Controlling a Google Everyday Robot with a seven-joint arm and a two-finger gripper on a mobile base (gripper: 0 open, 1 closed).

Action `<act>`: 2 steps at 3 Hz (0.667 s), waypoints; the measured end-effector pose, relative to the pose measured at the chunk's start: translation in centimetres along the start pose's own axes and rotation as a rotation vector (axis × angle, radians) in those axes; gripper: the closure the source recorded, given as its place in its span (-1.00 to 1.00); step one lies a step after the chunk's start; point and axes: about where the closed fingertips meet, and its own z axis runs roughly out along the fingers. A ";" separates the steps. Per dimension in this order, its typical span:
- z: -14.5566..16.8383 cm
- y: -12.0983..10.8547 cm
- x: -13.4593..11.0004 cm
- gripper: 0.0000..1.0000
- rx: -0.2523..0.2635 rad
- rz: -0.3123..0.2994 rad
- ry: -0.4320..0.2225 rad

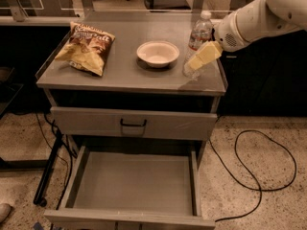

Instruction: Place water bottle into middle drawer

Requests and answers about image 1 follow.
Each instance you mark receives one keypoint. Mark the closed grey upper drawer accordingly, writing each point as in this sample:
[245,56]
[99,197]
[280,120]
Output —
[134,123]

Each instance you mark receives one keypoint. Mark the black table leg frame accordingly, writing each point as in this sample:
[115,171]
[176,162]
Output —
[31,165]

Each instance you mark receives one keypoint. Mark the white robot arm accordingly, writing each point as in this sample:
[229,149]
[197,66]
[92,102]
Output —
[256,20]

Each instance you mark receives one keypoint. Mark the glass partition railing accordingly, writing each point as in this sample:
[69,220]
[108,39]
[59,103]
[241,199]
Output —
[60,12]

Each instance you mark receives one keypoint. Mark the white shoe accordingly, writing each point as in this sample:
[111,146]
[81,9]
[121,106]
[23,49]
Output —
[5,210]

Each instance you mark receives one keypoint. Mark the grey drawer cabinet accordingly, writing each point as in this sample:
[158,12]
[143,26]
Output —
[130,83]

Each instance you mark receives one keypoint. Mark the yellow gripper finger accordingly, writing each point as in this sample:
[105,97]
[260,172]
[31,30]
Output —
[208,52]

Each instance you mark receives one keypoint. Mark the open grey middle drawer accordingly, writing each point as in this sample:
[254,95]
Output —
[121,191]

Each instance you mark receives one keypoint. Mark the clear plastic water bottle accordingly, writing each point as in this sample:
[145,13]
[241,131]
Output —
[201,32]

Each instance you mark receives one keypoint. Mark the yellow brown chip bag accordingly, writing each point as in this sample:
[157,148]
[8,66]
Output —
[87,48]

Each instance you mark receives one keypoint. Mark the white paper bowl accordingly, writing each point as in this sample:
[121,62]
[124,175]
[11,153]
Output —
[158,54]

